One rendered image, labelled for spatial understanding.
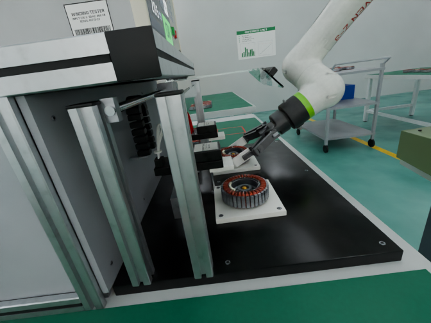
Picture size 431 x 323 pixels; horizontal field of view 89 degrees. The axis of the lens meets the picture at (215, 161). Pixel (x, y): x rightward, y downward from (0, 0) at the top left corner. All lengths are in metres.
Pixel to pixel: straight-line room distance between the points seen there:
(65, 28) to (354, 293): 0.57
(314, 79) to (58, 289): 0.76
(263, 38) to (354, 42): 2.20
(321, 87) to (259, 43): 5.25
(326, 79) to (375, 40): 6.36
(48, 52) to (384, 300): 0.50
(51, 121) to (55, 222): 0.13
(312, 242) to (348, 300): 0.10
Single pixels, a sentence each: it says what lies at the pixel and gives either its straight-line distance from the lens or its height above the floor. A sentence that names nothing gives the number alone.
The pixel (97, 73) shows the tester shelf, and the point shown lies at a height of 1.08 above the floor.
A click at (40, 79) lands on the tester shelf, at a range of 0.29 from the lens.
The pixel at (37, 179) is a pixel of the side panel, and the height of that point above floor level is 0.98.
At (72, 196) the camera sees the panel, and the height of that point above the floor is 0.94.
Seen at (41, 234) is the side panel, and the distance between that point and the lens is 0.40.
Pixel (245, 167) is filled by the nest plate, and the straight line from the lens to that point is 0.70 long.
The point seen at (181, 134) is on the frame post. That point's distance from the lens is 0.27.
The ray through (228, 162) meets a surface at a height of 0.88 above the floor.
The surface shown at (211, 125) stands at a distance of 0.68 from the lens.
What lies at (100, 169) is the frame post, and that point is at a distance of 0.32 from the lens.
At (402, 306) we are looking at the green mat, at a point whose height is 0.75.
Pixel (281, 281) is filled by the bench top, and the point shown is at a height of 0.75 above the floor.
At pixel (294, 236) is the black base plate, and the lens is 0.45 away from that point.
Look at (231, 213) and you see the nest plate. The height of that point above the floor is 0.78.
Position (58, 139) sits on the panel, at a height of 1.01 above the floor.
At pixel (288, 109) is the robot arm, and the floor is 0.94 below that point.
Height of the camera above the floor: 1.07
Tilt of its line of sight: 22 degrees down
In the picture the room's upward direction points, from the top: 8 degrees counter-clockwise
